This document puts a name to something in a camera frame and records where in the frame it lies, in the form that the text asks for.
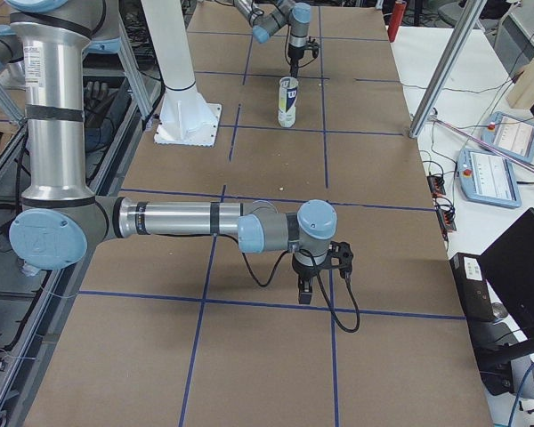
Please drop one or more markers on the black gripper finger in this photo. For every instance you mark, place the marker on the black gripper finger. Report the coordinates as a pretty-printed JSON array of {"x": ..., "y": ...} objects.
[
  {"x": 304, "y": 291},
  {"x": 294, "y": 69}
]

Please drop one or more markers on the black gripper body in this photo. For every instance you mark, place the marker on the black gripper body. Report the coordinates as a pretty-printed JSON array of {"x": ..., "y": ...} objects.
[
  {"x": 305, "y": 269},
  {"x": 295, "y": 55}
]

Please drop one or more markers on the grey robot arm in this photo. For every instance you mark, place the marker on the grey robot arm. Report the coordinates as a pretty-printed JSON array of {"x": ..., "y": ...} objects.
[
  {"x": 62, "y": 218},
  {"x": 296, "y": 16}
]

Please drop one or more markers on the clear tennis ball can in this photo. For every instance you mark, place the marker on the clear tennis ball can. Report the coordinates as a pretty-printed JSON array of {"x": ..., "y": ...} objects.
[{"x": 288, "y": 91}]

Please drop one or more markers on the red cylinder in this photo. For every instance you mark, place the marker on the red cylinder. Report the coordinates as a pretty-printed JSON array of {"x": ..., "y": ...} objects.
[{"x": 398, "y": 10}]

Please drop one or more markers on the orange black connector board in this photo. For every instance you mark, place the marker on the orange black connector board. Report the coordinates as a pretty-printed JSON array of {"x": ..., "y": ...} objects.
[{"x": 444, "y": 207}]

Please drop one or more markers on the black computer box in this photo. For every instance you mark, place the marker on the black computer box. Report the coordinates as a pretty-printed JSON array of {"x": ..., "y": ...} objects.
[{"x": 472, "y": 287}]

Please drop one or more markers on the near teach pendant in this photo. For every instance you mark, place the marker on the near teach pendant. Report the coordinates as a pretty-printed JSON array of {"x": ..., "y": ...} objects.
[{"x": 487, "y": 179}]

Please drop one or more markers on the teach pendant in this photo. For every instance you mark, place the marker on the teach pendant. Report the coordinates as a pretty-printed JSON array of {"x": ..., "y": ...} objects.
[
  {"x": 487, "y": 179},
  {"x": 511, "y": 134}
]

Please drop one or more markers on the black monitor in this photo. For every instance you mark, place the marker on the black monitor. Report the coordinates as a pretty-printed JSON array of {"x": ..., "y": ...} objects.
[{"x": 508, "y": 265}]

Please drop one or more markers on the far teach pendant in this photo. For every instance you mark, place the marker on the far teach pendant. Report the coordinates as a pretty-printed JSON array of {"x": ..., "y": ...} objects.
[{"x": 511, "y": 134}]

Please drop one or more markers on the wooden board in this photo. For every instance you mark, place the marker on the wooden board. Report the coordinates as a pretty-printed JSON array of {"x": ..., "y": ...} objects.
[{"x": 522, "y": 95}]

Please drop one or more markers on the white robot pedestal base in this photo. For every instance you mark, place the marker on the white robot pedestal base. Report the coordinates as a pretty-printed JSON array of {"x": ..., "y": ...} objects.
[{"x": 185, "y": 117}]

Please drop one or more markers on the aluminium frame post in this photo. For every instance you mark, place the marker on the aluminium frame post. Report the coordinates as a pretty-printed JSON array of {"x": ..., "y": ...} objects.
[{"x": 454, "y": 46}]

